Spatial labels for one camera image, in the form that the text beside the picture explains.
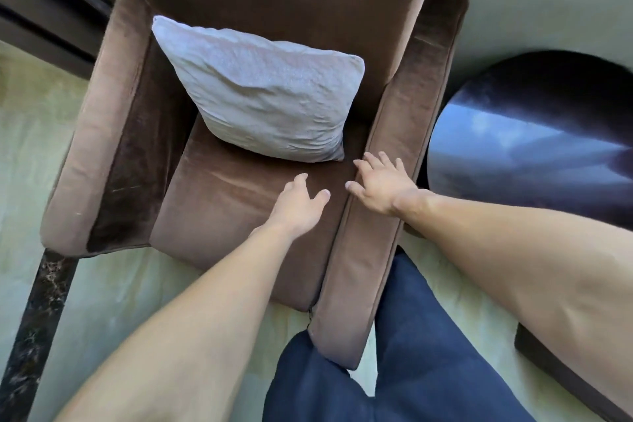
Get person's left hand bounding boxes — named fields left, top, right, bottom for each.
left=268, top=173, right=331, bottom=240

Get person's right hand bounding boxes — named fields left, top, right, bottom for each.
left=345, top=152, right=436, bottom=218

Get person's right forearm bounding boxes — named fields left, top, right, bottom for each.
left=393, top=188, right=633, bottom=369

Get person's left forearm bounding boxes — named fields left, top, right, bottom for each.
left=54, top=223, right=318, bottom=422

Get brown velvet armchair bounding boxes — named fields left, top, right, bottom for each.
left=41, top=0, right=469, bottom=371

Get grey throw pillow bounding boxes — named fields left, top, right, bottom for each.
left=151, top=15, right=366, bottom=164

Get round dark glossy side table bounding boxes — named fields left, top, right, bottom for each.
left=426, top=51, right=633, bottom=239

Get person's blue trousers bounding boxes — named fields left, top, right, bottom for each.
left=262, top=248, right=538, bottom=422

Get dark brown furniture base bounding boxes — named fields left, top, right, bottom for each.
left=514, top=323, right=633, bottom=422

